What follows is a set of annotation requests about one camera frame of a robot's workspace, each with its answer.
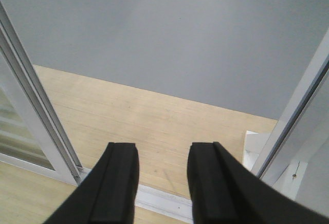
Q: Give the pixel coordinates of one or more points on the white framed sliding glass door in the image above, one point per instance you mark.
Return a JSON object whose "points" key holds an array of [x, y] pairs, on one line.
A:
{"points": [[32, 137]]}

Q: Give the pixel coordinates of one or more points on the wooden platform base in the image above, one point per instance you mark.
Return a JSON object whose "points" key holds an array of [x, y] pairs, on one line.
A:
{"points": [[94, 112]]}

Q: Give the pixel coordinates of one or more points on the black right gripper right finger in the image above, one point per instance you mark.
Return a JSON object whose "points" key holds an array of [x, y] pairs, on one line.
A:
{"points": [[223, 191]]}

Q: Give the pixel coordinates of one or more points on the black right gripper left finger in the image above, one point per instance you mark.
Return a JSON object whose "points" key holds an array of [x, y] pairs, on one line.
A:
{"points": [[108, 193]]}

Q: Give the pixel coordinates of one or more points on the aluminium floor door track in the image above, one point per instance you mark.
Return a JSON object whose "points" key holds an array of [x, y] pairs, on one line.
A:
{"points": [[164, 201]]}

